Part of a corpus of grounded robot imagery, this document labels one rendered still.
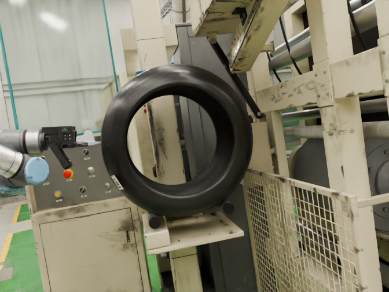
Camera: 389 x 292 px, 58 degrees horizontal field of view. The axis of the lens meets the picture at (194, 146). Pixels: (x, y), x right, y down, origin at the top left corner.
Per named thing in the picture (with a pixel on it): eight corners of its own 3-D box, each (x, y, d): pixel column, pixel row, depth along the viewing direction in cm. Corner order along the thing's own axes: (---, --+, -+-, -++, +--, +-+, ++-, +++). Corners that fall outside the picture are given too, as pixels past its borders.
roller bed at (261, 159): (233, 183, 182) (225, 127, 181) (260, 178, 185) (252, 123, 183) (245, 188, 163) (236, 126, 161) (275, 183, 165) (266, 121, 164)
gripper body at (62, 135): (74, 126, 127) (39, 127, 124) (75, 149, 127) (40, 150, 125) (77, 126, 134) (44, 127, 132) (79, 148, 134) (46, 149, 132)
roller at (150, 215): (151, 211, 161) (143, 205, 160) (157, 203, 161) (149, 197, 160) (156, 231, 126) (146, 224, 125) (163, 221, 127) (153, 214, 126)
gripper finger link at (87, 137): (101, 130, 129) (74, 130, 127) (101, 145, 129) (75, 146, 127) (101, 130, 132) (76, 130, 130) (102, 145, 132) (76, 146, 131)
